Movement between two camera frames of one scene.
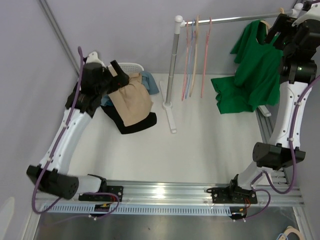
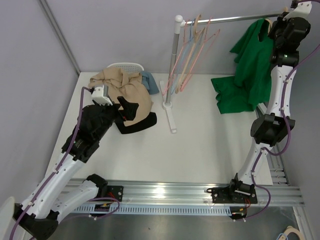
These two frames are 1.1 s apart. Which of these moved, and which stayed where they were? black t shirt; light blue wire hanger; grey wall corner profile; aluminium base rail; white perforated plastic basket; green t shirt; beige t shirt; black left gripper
Moved: black left gripper; light blue wire hanger
Stayed: grey wall corner profile; aluminium base rail; green t shirt; black t shirt; beige t shirt; white perforated plastic basket
